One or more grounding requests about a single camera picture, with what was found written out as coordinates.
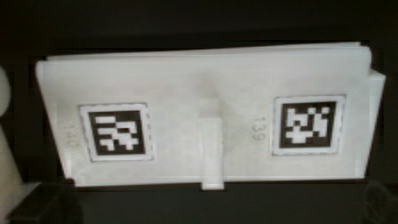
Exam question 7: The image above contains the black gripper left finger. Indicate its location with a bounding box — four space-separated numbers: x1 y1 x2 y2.
6 180 79 224

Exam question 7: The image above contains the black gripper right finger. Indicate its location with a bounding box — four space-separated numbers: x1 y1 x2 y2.
361 181 398 224

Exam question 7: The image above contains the white door panel with tags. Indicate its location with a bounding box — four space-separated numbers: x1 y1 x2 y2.
36 43 386 190

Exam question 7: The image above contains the white cabinet body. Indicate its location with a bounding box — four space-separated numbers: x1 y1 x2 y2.
0 67 38 224

